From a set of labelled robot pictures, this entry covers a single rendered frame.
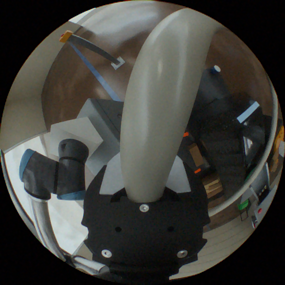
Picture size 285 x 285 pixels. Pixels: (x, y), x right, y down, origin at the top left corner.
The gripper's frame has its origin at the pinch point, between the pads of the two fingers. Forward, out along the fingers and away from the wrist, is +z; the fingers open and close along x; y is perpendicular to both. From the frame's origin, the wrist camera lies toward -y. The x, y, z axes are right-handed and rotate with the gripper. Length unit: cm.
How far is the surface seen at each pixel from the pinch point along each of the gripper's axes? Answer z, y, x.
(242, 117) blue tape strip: 19, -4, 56
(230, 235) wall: -140, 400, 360
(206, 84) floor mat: 96, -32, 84
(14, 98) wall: 92, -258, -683
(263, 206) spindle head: -27, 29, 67
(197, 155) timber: 74, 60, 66
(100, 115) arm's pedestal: 33.1, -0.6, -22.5
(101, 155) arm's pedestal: 29.7, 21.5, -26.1
